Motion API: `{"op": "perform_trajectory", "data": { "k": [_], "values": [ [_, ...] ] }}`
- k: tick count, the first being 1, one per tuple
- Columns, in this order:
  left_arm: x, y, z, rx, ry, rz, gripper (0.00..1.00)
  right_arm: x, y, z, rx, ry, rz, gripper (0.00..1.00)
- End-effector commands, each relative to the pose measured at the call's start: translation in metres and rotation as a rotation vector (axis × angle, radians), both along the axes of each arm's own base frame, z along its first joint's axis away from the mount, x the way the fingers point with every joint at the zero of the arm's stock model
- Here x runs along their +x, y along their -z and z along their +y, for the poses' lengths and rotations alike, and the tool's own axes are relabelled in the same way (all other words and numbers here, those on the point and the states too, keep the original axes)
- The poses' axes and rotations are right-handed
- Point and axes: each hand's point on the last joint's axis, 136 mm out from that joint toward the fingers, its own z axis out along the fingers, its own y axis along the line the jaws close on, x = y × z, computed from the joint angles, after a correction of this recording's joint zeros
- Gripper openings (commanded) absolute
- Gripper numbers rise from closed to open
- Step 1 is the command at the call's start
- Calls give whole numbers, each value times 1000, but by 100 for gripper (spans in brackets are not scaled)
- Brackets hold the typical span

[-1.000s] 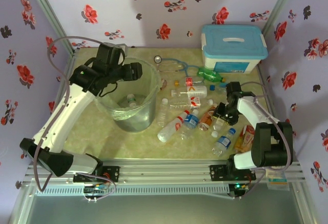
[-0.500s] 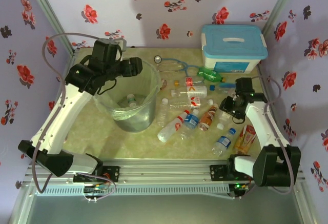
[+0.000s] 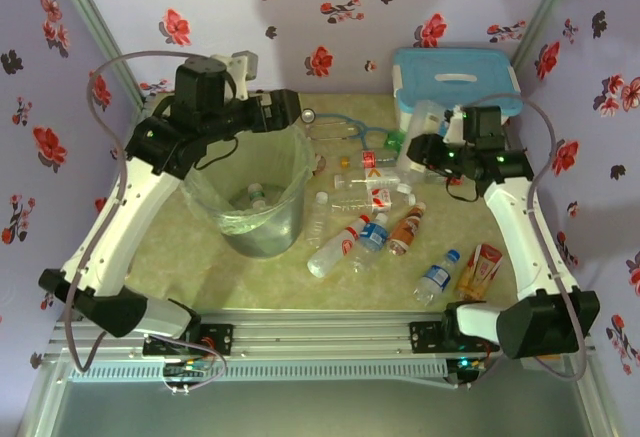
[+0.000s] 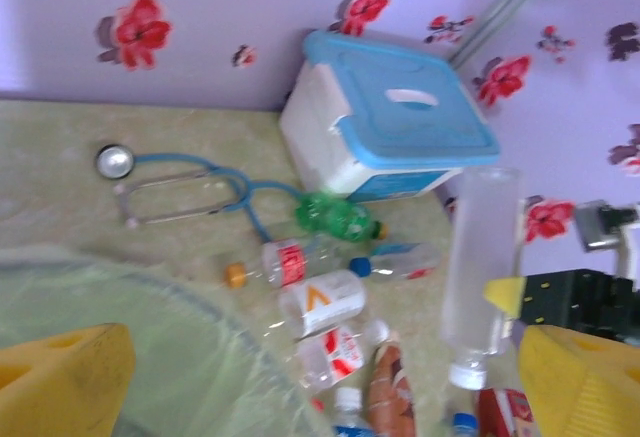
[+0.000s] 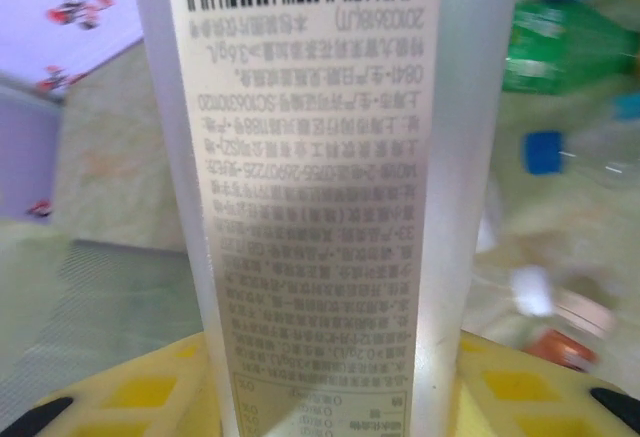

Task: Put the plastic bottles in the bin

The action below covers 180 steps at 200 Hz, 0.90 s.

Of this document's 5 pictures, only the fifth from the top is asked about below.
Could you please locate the grey mesh waste bin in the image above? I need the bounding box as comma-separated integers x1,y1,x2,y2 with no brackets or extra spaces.
0,236,211,408

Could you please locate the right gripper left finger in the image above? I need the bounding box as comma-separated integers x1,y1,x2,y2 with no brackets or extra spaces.
0,331,224,437

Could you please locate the clear bottle with blue cap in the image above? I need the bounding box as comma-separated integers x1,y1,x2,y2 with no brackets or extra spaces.
519,129,640,198

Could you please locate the green plastic bottle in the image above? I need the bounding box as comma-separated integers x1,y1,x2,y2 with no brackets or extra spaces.
502,0,640,98

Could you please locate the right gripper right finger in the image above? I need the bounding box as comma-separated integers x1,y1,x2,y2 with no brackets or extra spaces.
457,331,640,437

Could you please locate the brown drink bottle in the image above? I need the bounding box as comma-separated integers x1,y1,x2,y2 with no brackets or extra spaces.
529,289,626,376

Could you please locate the clear bottle red patterned label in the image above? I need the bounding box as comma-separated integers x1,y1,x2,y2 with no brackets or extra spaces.
469,256,556,328

